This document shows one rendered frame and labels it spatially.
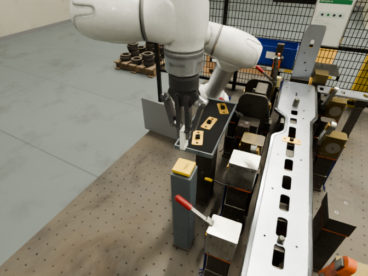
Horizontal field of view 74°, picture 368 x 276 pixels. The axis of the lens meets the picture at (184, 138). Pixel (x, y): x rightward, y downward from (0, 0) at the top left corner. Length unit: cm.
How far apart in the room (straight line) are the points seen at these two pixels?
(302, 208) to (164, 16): 75
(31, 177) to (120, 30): 230
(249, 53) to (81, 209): 105
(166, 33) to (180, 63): 7
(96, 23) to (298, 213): 81
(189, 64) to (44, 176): 227
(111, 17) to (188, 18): 15
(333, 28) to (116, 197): 176
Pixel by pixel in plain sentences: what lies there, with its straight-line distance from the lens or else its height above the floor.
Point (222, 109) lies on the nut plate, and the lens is 105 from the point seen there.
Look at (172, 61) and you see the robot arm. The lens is 55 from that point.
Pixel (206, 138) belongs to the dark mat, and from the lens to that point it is 89.
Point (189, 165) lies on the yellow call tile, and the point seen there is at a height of 116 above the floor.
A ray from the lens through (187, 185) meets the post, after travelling 79.
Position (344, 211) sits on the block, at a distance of 98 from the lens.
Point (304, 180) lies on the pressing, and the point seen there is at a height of 100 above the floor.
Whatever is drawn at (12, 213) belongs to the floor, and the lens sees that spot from 250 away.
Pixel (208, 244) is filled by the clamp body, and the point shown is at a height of 100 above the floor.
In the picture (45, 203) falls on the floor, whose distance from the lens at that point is 243.
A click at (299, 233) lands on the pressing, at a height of 100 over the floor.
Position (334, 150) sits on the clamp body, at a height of 98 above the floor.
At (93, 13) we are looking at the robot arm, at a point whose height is 160.
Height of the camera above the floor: 171
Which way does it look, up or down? 38 degrees down
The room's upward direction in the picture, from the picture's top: straight up
